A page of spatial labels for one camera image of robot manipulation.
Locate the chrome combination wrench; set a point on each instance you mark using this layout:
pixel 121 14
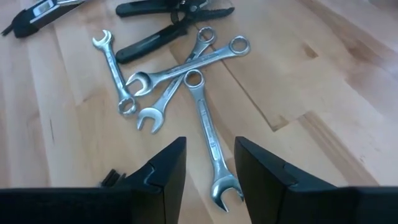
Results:
pixel 203 118
pixel 113 68
pixel 186 66
pixel 163 99

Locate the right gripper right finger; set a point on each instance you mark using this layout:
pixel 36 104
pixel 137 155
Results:
pixel 264 186

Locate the black torpedo level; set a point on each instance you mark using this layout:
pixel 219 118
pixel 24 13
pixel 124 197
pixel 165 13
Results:
pixel 25 25

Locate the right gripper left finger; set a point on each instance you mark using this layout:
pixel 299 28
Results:
pixel 164 186

